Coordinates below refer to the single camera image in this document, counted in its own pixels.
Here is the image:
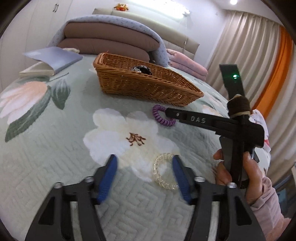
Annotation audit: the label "brown wicker basket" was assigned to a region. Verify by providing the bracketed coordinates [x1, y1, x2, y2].
[93, 53, 204, 107]

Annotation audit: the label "white book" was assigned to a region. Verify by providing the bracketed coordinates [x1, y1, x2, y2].
[19, 61, 56, 78]

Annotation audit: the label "white wardrobe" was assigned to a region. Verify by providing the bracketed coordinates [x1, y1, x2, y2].
[0, 0, 77, 88]

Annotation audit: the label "brown folded quilt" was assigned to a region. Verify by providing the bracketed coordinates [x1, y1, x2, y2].
[57, 38, 151, 62]
[64, 22, 160, 50]

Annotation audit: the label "black hair tie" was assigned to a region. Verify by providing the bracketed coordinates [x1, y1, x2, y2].
[133, 65, 153, 76]

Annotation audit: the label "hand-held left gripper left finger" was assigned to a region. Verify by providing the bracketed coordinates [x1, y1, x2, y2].
[24, 153, 119, 241]

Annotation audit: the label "clear spiral hair tie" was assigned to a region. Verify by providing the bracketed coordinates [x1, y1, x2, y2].
[153, 153, 180, 191]

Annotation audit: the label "brown pillows with blue blanket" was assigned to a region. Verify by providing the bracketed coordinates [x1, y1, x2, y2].
[47, 14, 170, 66]

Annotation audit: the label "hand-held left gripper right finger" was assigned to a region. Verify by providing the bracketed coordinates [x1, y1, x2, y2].
[172, 155, 266, 241]

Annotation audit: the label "white and red plastic bag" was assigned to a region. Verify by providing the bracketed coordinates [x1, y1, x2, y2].
[251, 109, 271, 176]

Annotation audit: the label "orange curtain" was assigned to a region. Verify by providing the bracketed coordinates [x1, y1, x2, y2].
[251, 29, 296, 121]

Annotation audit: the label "pink folded blanket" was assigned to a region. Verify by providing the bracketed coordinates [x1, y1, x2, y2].
[166, 49, 208, 81]

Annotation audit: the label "beige pleated curtain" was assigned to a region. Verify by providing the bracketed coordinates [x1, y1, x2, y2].
[206, 10, 288, 109]

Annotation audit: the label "green floral bedspread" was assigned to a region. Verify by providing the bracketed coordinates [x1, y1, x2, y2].
[0, 52, 272, 241]

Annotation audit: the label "purple spiral hair tie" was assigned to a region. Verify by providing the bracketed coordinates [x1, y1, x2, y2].
[152, 105, 176, 127]

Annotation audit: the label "person's right forearm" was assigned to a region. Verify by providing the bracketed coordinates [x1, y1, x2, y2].
[245, 176, 292, 241]

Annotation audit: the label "person's right hand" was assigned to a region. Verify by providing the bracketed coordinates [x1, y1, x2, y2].
[213, 149, 264, 205]

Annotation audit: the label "blue folder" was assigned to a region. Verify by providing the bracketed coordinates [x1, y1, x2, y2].
[23, 46, 83, 76]

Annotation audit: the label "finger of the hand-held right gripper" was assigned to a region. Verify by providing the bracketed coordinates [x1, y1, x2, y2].
[165, 108, 232, 130]

